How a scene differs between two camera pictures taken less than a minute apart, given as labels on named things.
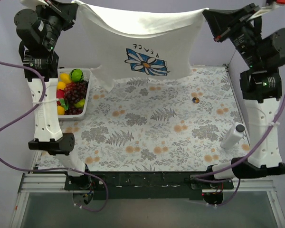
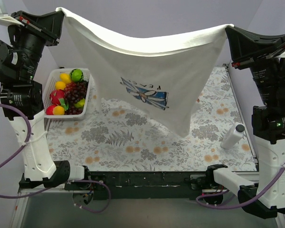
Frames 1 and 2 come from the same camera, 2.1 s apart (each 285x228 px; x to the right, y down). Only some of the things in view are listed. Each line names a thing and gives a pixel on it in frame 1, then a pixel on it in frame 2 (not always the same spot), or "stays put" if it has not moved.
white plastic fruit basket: x=73 y=86 stays put
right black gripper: x=228 y=26 → x=259 y=52
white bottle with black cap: x=234 y=135 stays put
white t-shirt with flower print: x=133 y=41 → x=163 y=81
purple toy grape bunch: x=74 y=91 stays put
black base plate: x=145 y=185 stays put
